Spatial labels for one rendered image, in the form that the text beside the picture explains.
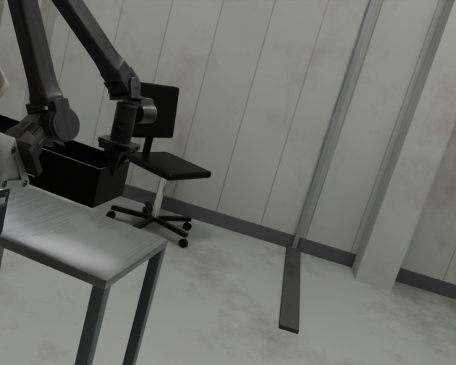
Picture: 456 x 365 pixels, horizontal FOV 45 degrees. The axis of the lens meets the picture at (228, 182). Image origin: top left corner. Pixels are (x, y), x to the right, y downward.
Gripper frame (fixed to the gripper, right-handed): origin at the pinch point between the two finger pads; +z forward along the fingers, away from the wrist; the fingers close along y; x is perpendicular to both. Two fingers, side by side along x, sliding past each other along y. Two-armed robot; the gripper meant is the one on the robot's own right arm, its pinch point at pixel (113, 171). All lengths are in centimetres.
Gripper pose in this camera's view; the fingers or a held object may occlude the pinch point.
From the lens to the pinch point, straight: 156.0
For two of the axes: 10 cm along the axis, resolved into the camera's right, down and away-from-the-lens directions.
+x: -2.9, 1.8, -9.4
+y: -9.2, -3.1, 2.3
